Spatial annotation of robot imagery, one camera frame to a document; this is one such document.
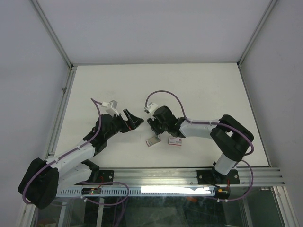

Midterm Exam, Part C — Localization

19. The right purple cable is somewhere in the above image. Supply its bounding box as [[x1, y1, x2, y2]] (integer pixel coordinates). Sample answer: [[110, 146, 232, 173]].
[[144, 90, 255, 157]]

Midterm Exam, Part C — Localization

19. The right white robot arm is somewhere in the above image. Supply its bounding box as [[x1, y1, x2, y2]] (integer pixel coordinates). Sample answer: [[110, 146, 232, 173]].
[[145, 103, 254, 183]]

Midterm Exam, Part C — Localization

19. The left aluminium frame post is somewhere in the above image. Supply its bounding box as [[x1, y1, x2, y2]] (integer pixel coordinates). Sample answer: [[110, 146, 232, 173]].
[[29, 0, 77, 71]]

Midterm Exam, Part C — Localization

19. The aluminium frame post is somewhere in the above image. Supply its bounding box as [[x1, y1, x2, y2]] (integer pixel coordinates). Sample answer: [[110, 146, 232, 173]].
[[29, 0, 77, 71], [237, 0, 279, 68]]

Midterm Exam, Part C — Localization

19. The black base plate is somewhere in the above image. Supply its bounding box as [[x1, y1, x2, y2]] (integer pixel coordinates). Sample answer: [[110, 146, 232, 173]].
[[196, 169, 240, 186], [94, 169, 114, 184]]

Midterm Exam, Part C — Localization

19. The red white staple box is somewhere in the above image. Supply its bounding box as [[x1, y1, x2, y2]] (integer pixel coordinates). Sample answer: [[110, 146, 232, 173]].
[[168, 137, 182, 146]]

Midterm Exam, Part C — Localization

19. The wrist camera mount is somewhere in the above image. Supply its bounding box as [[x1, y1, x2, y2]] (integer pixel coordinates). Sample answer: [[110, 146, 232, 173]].
[[101, 100, 119, 116], [144, 102, 159, 115]]

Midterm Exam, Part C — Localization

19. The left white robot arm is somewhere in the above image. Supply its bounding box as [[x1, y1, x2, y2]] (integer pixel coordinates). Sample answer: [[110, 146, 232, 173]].
[[18, 109, 144, 209]]

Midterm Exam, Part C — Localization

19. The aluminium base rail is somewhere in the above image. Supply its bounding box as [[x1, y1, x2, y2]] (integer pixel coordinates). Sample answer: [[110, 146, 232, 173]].
[[29, 167, 284, 187]]

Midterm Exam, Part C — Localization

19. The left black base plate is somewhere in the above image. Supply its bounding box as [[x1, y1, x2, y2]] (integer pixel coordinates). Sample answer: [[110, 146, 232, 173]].
[[94, 169, 114, 184]]

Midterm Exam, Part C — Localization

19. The staple box tray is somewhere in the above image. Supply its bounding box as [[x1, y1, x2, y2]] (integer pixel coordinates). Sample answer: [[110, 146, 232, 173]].
[[146, 135, 161, 147]]

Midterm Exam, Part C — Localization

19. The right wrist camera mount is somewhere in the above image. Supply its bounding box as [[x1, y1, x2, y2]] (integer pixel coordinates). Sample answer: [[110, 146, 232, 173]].
[[144, 102, 159, 115]]

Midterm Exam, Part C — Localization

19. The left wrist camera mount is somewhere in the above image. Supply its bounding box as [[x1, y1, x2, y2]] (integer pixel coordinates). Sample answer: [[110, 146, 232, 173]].
[[101, 100, 119, 116]]

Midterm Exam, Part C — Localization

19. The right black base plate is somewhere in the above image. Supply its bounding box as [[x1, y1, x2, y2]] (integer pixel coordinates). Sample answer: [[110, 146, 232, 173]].
[[196, 169, 240, 186]]

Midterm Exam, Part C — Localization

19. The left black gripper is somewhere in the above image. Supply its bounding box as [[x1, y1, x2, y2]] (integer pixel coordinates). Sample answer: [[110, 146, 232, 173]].
[[105, 109, 143, 140]]

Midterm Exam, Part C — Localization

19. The right aluminium frame post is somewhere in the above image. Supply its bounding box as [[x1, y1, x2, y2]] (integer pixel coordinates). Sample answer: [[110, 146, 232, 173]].
[[237, 0, 279, 68]]

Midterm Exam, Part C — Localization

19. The white slotted cable duct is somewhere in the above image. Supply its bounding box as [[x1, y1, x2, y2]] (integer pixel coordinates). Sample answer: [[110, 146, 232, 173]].
[[57, 186, 215, 197]]

